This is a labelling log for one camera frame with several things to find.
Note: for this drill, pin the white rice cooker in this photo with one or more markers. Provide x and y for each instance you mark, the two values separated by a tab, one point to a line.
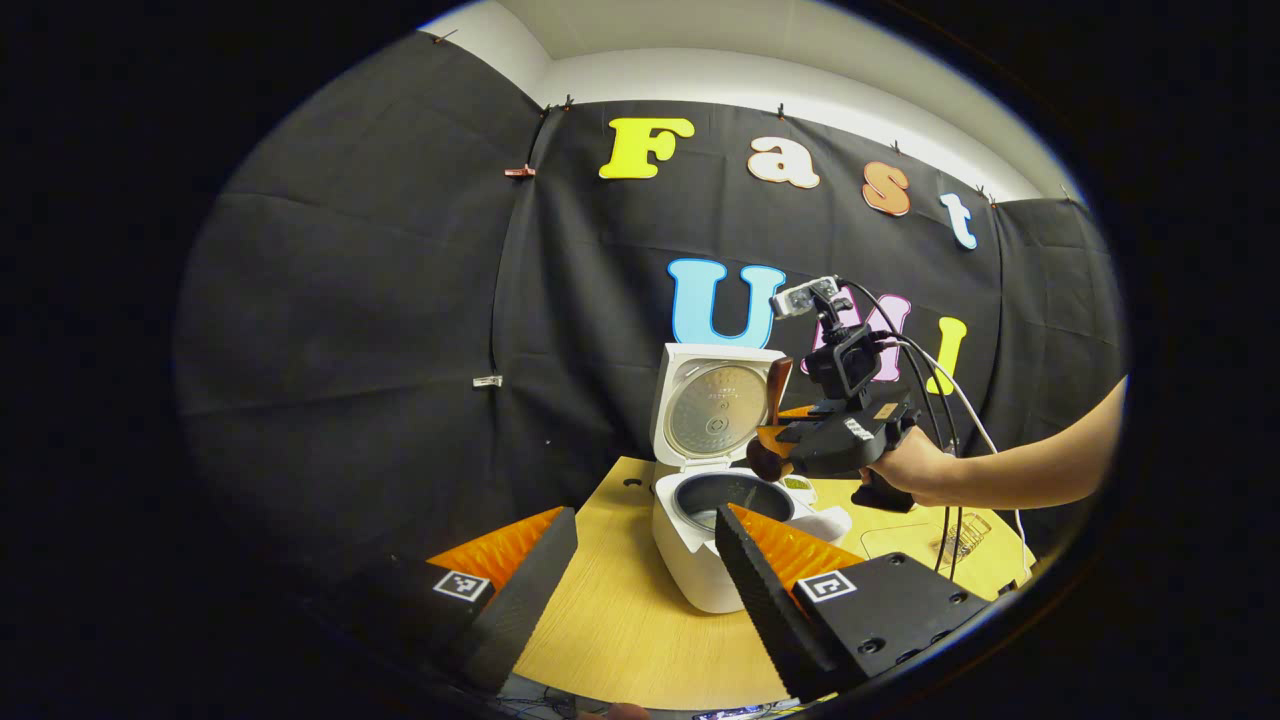
700	400

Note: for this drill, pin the brown wooden spoon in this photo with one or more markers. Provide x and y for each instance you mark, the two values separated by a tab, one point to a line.
780	390

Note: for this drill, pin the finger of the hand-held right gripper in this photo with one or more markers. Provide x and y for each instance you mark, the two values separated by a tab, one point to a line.
772	440
797	411

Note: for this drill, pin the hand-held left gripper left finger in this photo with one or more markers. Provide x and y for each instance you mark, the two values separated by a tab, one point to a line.
520	610

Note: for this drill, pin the pink cloth clip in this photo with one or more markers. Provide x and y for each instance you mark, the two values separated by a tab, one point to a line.
520	171

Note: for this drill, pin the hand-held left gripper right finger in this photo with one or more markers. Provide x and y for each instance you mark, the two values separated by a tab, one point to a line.
765	610

